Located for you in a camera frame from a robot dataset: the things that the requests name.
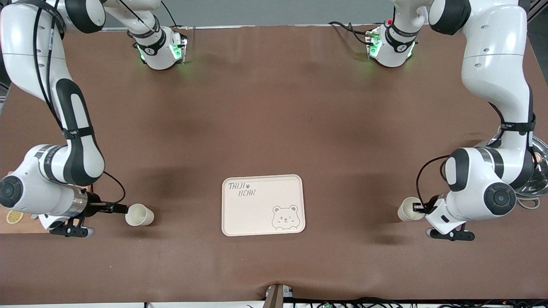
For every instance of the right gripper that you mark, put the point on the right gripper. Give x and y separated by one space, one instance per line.
93 205

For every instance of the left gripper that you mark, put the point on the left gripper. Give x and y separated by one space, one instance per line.
430 204

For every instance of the white IKEA cup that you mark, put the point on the white IKEA cup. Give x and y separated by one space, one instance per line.
404 210
139 215

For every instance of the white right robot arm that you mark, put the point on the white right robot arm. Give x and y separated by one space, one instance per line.
81 158

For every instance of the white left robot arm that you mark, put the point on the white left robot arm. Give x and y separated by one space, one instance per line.
492 51

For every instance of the cream tray with bear print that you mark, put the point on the cream tray with bear print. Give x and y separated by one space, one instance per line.
257 214

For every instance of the bamboo cutting board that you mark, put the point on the bamboo cutting board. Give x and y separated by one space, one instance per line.
25 227

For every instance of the lemon slice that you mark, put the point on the lemon slice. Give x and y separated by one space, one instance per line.
15 217

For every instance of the pale green electric pot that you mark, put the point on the pale green electric pot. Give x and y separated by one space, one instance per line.
529 207

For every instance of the glass pot lid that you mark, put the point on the glass pot lid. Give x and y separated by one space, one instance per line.
540 179

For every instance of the metal table edge bracket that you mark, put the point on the metal table edge bracket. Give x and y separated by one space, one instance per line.
276 297

